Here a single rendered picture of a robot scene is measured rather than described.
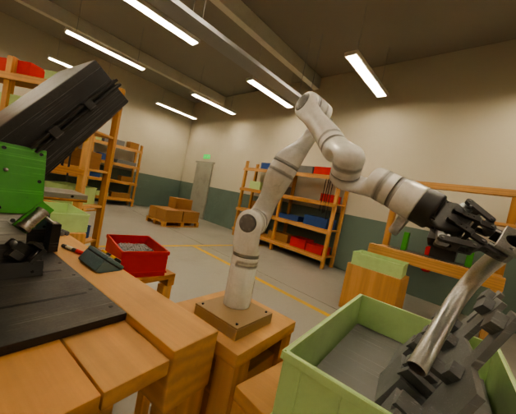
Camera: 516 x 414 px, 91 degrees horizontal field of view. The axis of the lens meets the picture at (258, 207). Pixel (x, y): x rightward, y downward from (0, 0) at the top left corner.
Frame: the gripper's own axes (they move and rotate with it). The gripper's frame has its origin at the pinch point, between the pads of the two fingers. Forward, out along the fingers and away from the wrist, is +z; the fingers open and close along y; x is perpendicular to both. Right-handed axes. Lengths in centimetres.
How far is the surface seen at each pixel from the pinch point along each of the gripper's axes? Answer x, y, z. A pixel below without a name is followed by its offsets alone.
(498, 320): 9.3, -6.7, 6.5
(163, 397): 27, -60, -30
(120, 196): 551, -27, -815
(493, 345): 11.7, -10.0, 8.1
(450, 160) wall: 273, 439, -62
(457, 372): 16.6, -16.0, 6.9
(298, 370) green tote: 19.5, -36.3, -12.9
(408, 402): 18.9, -25.7, 3.8
